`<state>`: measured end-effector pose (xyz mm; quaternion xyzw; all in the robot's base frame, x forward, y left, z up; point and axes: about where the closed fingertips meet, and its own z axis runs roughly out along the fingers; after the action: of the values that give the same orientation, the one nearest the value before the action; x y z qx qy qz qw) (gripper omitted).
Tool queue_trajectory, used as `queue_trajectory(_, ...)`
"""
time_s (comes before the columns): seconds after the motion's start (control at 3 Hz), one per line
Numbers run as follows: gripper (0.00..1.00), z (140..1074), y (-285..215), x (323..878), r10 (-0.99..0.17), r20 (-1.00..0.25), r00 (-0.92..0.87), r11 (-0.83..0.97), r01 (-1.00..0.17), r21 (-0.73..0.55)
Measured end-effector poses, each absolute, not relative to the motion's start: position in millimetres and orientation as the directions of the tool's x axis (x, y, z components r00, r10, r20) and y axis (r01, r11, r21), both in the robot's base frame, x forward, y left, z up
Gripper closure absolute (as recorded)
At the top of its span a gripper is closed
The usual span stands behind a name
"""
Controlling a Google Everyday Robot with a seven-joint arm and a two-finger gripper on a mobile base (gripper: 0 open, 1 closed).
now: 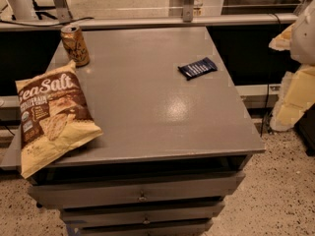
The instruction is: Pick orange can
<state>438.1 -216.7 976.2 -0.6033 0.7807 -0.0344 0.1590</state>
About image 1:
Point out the orange soda can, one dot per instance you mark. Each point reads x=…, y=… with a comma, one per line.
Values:
x=75, y=46

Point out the grey drawer cabinet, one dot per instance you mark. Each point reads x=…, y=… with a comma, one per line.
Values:
x=171, y=149

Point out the sea salt chips bag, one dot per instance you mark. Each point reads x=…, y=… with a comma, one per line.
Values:
x=54, y=117

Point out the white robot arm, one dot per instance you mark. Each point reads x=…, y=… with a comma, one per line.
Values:
x=302, y=44

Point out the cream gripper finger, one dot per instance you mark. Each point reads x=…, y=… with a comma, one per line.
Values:
x=282, y=41
x=296, y=96

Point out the grey metal railing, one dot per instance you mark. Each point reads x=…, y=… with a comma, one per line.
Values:
x=132, y=14

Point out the dark blue snack bar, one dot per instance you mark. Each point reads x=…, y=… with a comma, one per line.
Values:
x=198, y=68

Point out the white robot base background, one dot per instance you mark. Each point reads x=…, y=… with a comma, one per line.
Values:
x=22, y=9

